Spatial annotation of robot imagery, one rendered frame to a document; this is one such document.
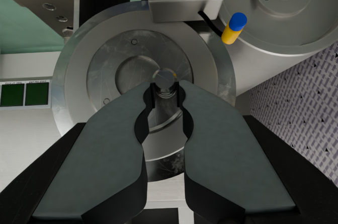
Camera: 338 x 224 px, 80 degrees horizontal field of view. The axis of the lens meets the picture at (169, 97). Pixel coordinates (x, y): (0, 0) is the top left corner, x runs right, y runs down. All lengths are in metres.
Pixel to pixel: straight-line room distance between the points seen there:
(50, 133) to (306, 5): 0.53
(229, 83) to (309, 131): 0.14
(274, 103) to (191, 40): 0.21
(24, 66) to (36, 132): 3.11
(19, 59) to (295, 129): 3.66
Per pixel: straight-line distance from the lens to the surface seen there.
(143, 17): 0.17
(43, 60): 3.54
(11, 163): 0.61
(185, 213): 0.52
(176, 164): 0.16
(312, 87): 0.27
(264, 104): 0.37
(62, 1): 0.48
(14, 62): 3.77
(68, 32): 0.58
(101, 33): 0.17
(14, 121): 0.61
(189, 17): 0.16
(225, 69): 0.17
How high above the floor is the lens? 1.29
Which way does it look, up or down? 9 degrees down
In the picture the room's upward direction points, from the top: 177 degrees clockwise
